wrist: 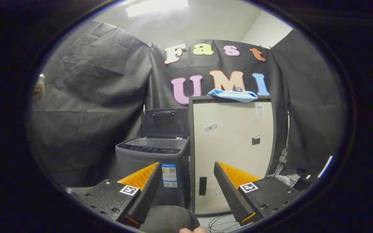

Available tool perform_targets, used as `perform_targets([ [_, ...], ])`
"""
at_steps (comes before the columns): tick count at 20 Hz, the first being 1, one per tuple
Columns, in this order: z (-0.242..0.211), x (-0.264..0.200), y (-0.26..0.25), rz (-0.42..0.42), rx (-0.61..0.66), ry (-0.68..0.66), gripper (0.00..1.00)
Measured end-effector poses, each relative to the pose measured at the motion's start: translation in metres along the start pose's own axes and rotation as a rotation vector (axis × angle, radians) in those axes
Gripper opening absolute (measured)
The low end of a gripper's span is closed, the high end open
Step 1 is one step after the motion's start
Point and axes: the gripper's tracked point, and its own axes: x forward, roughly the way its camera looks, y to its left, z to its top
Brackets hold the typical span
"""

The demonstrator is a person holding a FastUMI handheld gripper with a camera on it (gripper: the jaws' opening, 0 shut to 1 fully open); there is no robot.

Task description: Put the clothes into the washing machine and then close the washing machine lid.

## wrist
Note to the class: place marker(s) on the beige cabinet with dark frame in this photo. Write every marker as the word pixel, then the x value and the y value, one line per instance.
pixel 231 145

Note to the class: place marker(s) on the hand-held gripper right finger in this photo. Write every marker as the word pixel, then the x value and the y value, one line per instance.
pixel 230 194

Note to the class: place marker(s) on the light blue shirt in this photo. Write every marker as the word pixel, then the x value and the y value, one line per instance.
pixel 235 94

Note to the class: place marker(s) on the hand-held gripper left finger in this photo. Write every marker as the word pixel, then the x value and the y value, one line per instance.
pixel 147 194

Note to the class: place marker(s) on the grey washing machine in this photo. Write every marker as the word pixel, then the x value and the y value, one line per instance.
pixel 151 155

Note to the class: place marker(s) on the black box on floor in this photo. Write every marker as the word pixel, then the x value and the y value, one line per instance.
pixel 303 183

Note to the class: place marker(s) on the person's dark trouser knee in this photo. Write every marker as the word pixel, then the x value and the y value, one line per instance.
pixel 170 220

